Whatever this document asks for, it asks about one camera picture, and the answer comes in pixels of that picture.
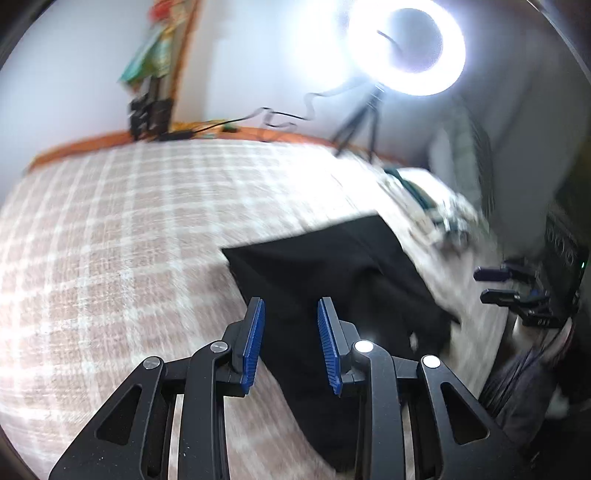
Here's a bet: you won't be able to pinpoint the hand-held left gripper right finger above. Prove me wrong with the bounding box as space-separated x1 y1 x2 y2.
317 296 532 480

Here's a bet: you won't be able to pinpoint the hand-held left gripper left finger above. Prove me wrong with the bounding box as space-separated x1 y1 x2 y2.
48 296 266 480

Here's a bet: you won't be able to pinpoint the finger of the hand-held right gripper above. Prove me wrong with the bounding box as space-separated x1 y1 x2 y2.
480 288 522 306
475 265 514 283

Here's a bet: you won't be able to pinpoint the black garment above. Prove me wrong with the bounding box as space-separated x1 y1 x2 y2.
222 212 462 474

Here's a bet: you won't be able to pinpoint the pile of folded clothes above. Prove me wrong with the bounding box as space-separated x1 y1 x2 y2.
379 166 490 252

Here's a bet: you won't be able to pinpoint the person's striped grey pants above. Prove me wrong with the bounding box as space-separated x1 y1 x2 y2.
480 346 571 437

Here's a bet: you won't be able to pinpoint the beige checked blanket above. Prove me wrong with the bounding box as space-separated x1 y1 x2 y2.
0 138 509 480

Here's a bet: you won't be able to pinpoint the black device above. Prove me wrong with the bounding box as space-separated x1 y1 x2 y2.
129 90 174 140

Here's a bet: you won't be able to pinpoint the orange wooden bed edge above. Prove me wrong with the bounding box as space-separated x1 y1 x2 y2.
28 124 407 172

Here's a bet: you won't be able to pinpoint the black cable with adapter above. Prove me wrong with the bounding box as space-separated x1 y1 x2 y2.
159 117 243 141

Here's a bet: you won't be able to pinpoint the thin ring light cable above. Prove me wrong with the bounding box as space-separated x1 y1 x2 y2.
256 90 368 132

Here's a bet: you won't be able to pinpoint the colourful wall hanging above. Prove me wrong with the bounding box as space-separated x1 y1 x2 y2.
117 0 204 101

